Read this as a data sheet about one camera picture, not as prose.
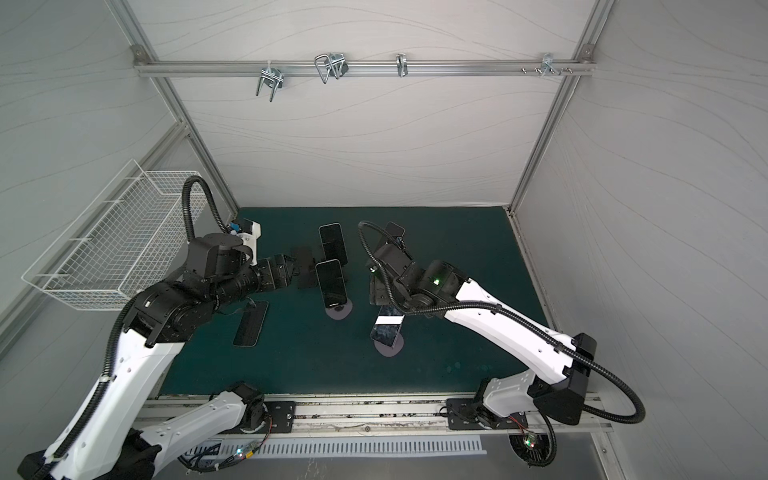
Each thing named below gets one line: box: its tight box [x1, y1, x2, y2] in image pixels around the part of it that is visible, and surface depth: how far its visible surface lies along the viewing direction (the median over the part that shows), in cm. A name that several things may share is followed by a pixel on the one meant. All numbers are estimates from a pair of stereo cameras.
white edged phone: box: [315, 259, 348, 308], surface depth 86 cm
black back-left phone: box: [318, 222, 349, 265], surface depth 95 cm
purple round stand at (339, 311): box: [324, 298, 353, 320], surface depth 94 cm
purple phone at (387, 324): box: [370, 305, 406, 347], surface depth 82 cm
